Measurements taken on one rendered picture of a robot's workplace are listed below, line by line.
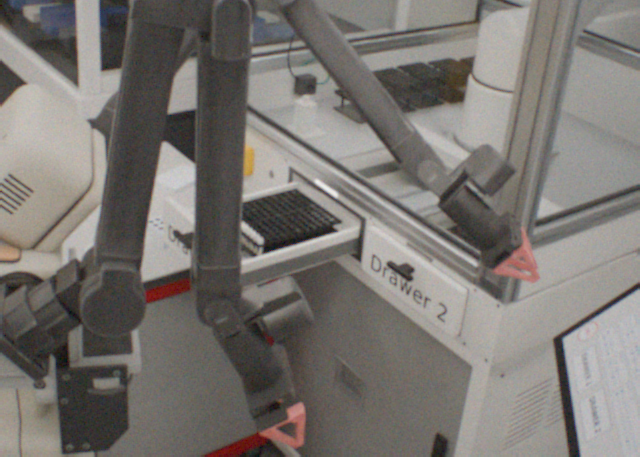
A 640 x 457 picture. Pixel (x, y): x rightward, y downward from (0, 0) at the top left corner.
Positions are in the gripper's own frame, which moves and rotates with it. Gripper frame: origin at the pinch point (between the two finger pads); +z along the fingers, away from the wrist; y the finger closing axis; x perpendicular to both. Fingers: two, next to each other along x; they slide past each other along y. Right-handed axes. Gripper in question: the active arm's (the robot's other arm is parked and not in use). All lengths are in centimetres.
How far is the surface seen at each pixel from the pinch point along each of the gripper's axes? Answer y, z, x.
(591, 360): -8.1, 14.6, 1.2
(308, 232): 40, -19, 42
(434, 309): 24.6, 5.8, 28.0
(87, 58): 97, -82, 75
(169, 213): 39, -44, 60
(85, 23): 96, -88, 67
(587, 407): -18.0, 14.5, 3.6
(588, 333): -1.1, 14.7, 0.7
